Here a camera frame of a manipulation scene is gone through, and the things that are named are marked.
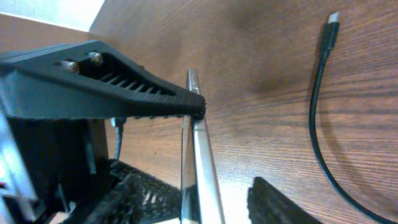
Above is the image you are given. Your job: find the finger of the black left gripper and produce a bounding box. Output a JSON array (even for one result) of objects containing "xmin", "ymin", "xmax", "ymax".
[
  {"xmin": 1, "ymin": 40, "xmax": 206, "ymax": 119},
  {"xmin": 63, "ymin": 159, "xmax": 181, "ymax": 223}
]

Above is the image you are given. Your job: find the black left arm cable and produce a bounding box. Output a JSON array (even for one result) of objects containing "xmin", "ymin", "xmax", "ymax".
[{"xmin": 110, "ymin": 116, "xmax": 127, "ymax": 161}]

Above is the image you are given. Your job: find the black USB charging cable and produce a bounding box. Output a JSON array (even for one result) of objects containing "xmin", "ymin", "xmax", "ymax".
[{"xmin": 308, "ymin": 11, "xmax": 398, "ymax": 224}]

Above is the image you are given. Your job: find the black smartphone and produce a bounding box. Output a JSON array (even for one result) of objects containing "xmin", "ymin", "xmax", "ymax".
[{"xmin": 180, "ymin": 68, "xmax": 226, "ymax": 224}]

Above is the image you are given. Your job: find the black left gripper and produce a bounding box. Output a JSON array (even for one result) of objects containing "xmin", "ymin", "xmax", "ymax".
[{"xmin": 1, "ymin": 108, "xmax": 118, "ymax": 223}]

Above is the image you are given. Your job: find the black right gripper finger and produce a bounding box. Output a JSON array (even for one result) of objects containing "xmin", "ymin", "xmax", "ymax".
[{"xmin": 248, "ymin": 177, "xmax": 320, "ymax": 224}]

